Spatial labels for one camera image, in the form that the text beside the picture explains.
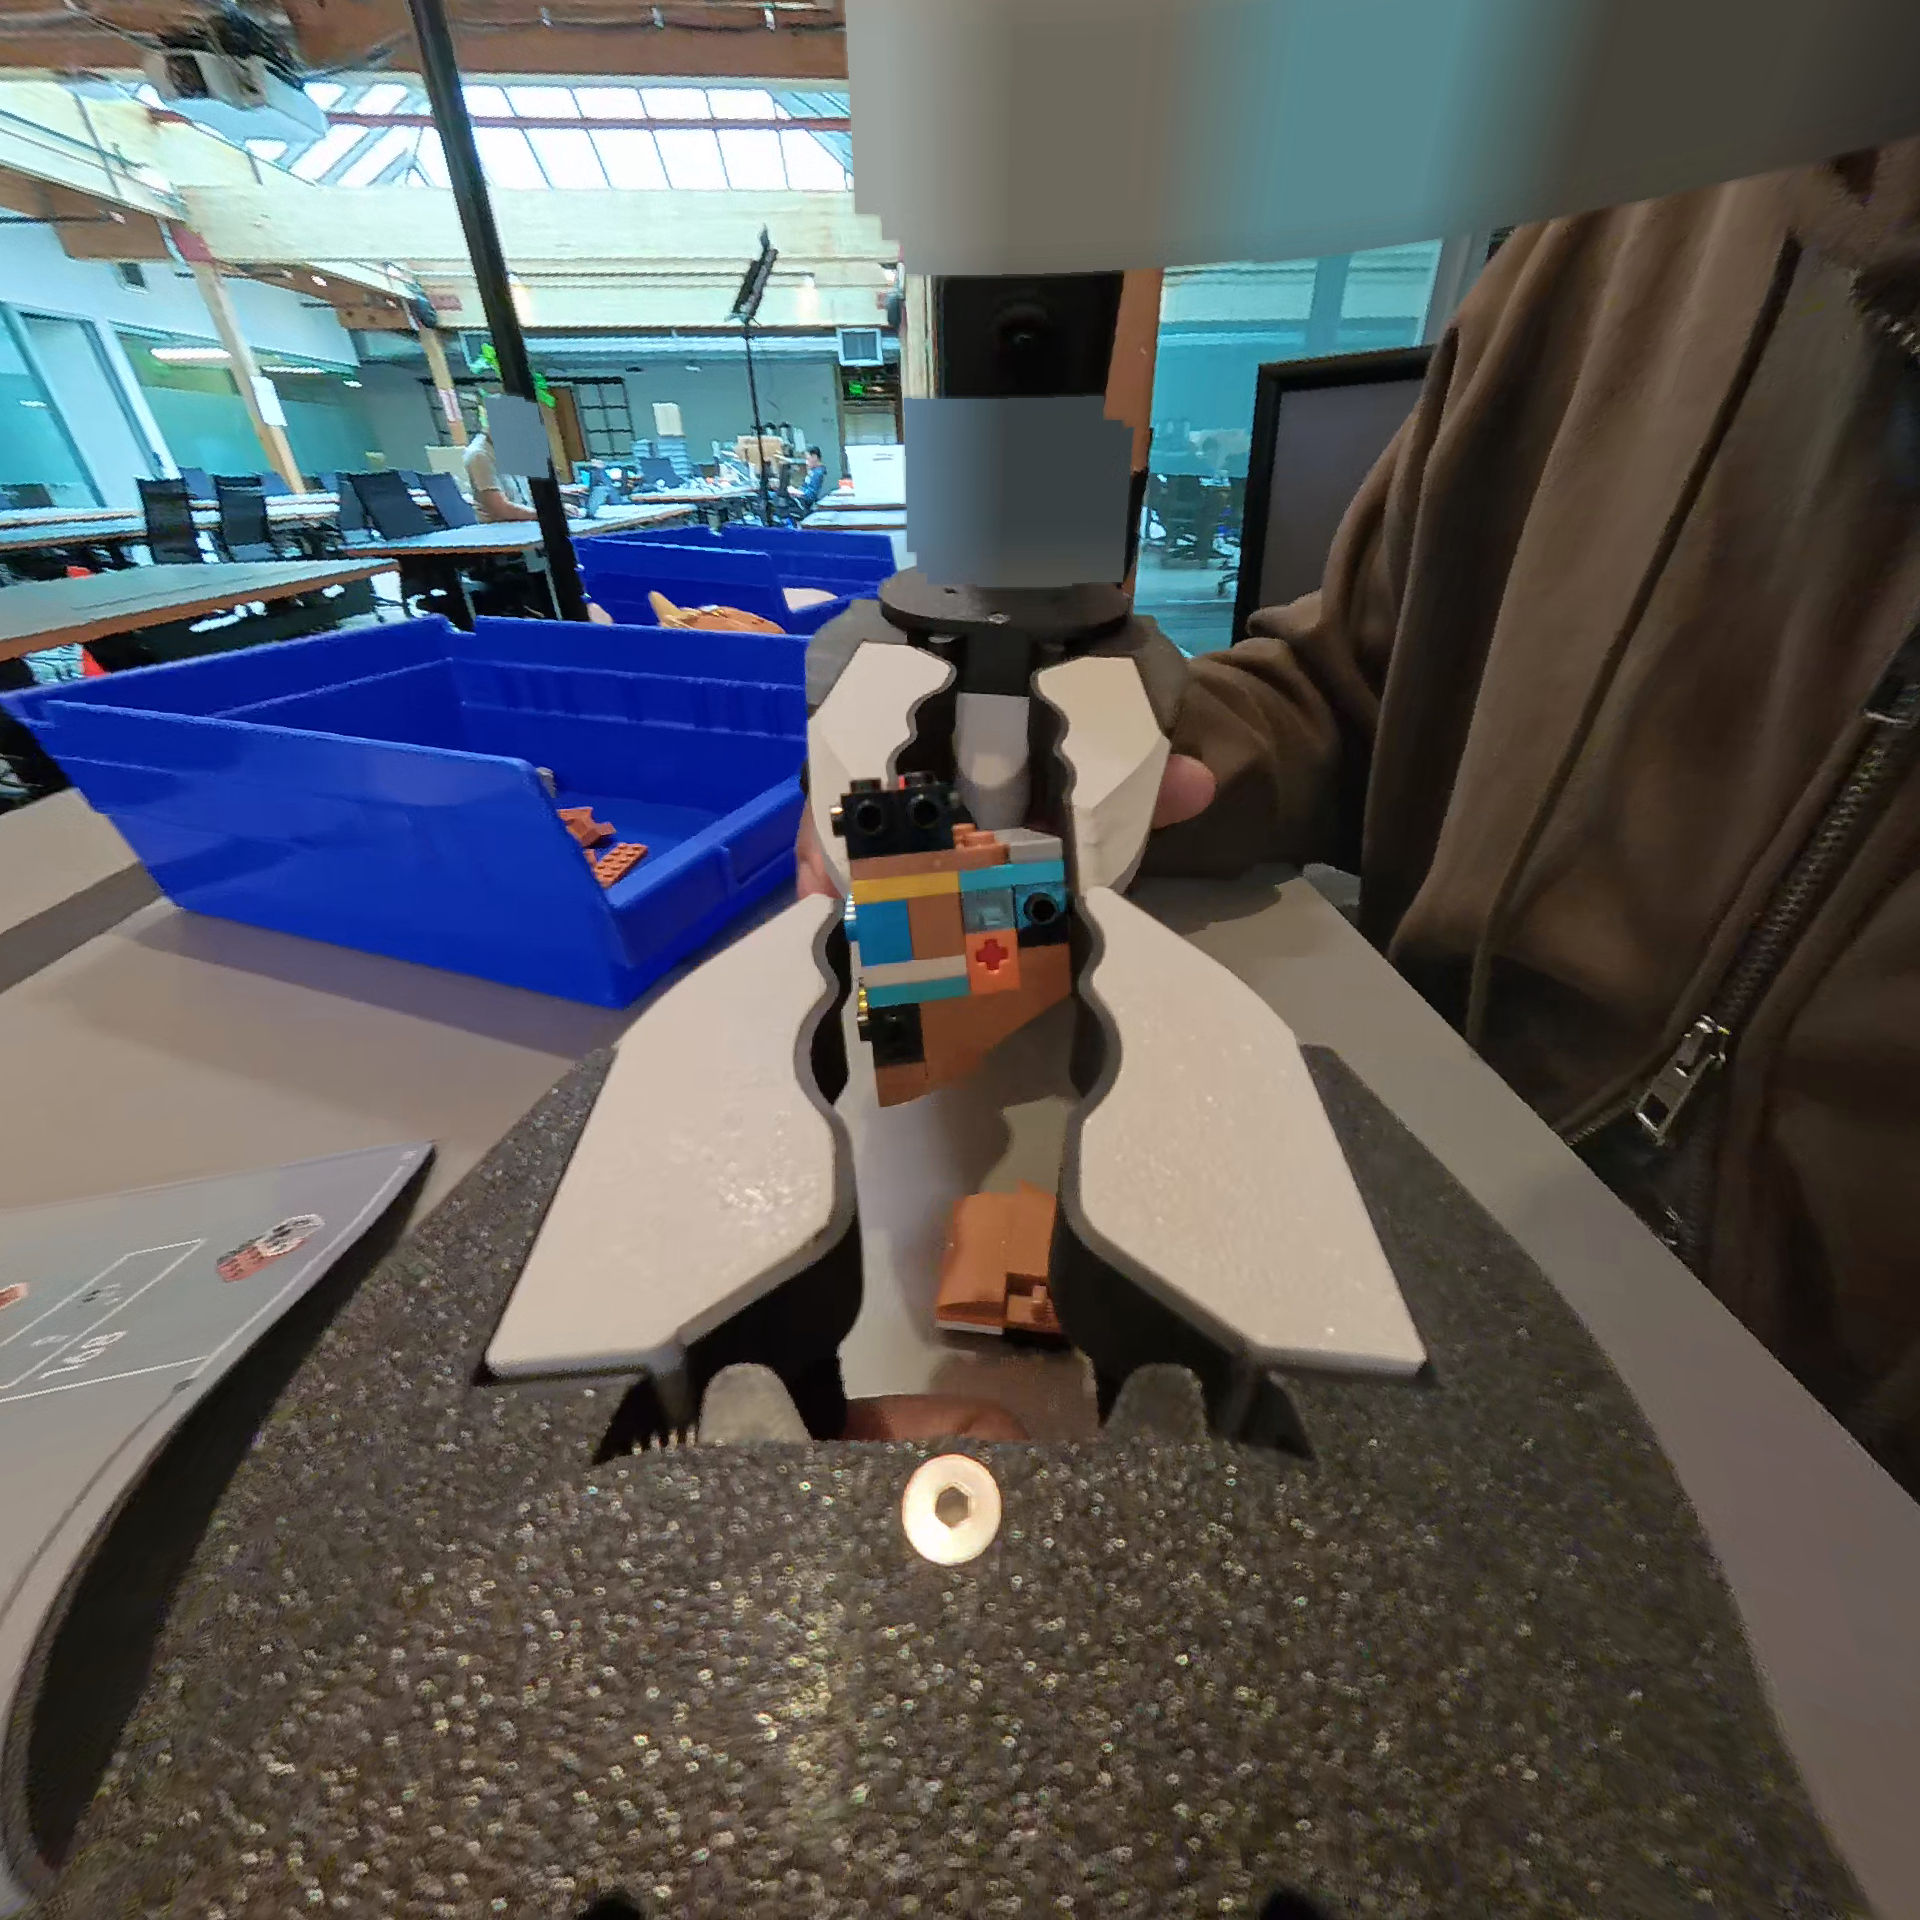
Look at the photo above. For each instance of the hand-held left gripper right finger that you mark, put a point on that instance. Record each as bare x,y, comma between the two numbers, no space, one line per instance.
1231,1184

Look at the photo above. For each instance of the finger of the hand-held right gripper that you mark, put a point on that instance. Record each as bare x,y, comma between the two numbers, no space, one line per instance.
1119,764
861,720

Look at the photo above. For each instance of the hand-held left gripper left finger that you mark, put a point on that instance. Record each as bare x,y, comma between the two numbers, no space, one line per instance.
675,1184

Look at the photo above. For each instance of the colourful striped brick model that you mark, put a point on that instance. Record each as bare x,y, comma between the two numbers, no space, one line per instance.
960,961

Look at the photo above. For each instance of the brown grey brick assembly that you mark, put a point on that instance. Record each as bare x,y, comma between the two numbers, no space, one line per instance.
989,1261

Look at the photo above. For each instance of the blue plastic bin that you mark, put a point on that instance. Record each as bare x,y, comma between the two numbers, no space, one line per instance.
375,811
720,580

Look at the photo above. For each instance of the person's right forearm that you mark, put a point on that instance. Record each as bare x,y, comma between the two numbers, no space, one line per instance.
1305,675

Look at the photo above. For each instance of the person's left hand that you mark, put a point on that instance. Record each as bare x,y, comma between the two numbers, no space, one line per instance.
930,1419

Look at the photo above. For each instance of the tan toy piece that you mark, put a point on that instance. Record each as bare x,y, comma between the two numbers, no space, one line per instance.
720,613

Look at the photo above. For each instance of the brown brick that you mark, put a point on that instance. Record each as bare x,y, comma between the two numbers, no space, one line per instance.
588,827

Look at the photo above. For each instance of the black monitor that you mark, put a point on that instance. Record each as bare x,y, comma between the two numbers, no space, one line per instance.
1320,494

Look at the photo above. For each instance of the black light stand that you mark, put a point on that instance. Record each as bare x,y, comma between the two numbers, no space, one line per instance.
755,376

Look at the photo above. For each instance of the grey instruction booklet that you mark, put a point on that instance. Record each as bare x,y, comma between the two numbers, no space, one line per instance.
149,1307

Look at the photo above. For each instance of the person's brown hoodie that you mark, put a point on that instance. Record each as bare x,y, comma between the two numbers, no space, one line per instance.
1650,675

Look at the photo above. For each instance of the row of black office chairs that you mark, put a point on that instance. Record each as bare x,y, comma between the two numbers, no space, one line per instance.
299,511

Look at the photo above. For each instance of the long office table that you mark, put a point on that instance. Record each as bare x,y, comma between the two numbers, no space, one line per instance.
181,593

